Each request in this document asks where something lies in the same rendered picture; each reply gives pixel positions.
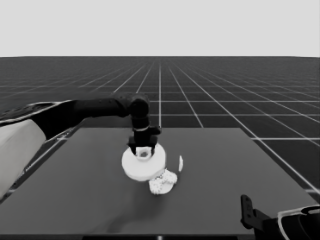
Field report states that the large thick white disc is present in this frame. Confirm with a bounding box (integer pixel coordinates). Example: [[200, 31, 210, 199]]
[[121, 142, 167, 183]]

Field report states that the white round carrier with pins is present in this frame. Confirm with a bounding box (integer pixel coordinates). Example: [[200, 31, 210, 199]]
[[148, 168, 179, 196]]

